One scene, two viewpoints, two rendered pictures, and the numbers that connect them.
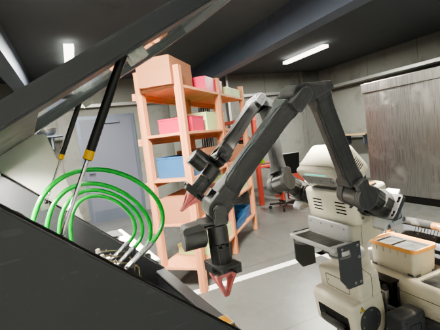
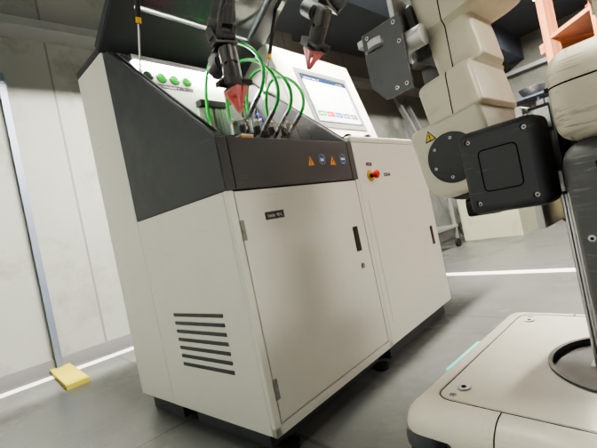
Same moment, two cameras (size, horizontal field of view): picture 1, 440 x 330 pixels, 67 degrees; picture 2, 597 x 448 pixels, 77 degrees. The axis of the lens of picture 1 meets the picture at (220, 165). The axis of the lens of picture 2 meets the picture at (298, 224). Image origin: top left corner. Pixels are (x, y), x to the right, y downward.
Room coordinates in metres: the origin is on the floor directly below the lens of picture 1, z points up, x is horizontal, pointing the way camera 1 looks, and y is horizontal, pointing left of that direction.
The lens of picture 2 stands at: (0.62, -1.10, 0.66)
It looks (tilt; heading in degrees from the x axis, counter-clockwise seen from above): 0 degrees down; 72
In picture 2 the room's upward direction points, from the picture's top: 12 degrees counter-clockwise
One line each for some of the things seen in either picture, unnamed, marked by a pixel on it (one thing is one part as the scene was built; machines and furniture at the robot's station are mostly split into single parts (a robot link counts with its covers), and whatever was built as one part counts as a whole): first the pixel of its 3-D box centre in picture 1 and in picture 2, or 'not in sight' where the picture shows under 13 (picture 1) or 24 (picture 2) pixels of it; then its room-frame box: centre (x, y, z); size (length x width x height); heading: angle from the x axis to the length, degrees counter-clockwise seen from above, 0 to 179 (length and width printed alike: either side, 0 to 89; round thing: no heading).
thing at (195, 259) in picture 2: not in sight; (272, 295); (0.95, 0.38, 0.39); 0.70 x 0.58 x 0.79; 29
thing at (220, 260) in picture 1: (220, 255); (232, 76); (0.89, 0.03, 1.15); 0.10 x 0.07 x 0.07; 29
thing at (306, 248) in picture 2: not in sight; (323, 279); (1.09, 0.13, 0.44); 0.65 x 0.02 x 0.68; 29
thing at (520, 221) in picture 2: not in sight; (515, 199); (5.23, 2.94, 0.37); 2.25 x 0.69 x 0.73; 23
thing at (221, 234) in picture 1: (215, 233); (227, 58); (0.89, 0.03, 1.21); 0.07 x 0.06 x 0.07; 109
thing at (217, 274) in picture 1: (222, 278); (240, 98); (0.90, 0.03, 1.08); 0.07 x 0.07 x 0.09; 29
